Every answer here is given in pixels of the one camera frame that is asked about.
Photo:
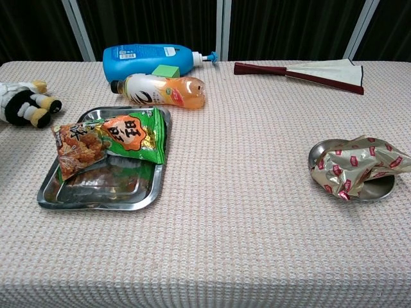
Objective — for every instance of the green orange snack bag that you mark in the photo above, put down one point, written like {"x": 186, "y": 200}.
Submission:
{"x": 128, "y": 138}

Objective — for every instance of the gold snack wrapper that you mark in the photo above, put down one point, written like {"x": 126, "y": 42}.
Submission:
{"x": 350, "y": 167}

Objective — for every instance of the orange drink bottle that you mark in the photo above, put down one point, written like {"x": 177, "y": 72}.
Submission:
{"x": 173, "y": 94}

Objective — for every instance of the pink waffle tablecloth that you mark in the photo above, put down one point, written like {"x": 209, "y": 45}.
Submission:
{"x": 224, "y": 224}

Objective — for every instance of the green cube block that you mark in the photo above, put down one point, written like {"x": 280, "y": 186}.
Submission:
{"x": 167, "y": 70}

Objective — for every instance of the rectangular steel tray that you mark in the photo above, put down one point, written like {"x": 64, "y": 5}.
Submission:
{"x": 106, "y": 192}

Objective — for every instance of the blue pump detergent bottle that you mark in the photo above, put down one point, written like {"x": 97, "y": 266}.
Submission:
{"x": 141, "y": 62}

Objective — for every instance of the black pleated curtain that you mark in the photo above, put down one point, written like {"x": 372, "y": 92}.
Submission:
{"x": 151, "y": 22}
{"x": 32, "y": 29}
{"x": 289, "y": 29}
{"x": 391, "y": 32}

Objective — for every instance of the cream dark-red folding fan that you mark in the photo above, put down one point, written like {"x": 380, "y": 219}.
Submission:
{"x": 334, "y": 73}

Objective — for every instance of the round steel plate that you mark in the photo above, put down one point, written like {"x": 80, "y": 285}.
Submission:
{"x": 379, "y": 189}

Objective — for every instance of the black white plush doll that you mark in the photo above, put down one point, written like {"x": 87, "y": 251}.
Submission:
{"x": 22, "y": 106}

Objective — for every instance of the grey metal frame post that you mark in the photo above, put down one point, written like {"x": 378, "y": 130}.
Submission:
{"x": 223, "y": 32}
{"x": 361, "y": 32}
{"x": 80, "y": 32}

